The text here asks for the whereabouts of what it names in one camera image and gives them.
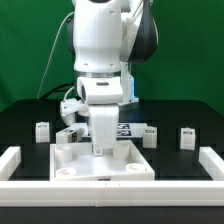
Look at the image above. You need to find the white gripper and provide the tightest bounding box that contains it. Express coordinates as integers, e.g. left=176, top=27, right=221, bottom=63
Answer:
left=89, top=105, right=119, bottom=156

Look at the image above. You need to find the white square tabletop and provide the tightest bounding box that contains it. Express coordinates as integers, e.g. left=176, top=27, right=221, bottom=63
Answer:
left=50, top=140, right=155, bottom=181

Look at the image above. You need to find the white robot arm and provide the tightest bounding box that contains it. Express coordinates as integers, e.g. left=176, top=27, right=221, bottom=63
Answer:
left=71, top=0, right=158, bottom=156

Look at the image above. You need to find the white base tag plate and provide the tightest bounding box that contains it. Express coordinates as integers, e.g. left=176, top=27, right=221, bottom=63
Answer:
left=68, top=123, right=147, bottom=138

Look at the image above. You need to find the white U-shaped obstacle fence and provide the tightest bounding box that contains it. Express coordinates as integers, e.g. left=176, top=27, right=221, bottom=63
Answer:
left=0, top=147, right=224, bottom=207

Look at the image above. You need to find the black cable bundle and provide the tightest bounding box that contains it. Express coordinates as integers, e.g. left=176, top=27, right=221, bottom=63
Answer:
left=41, top=83, right=78, bottom=100

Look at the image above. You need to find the white cable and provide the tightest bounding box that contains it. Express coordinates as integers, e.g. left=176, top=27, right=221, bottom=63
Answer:
left=36, top=11, right=76, bottom=100

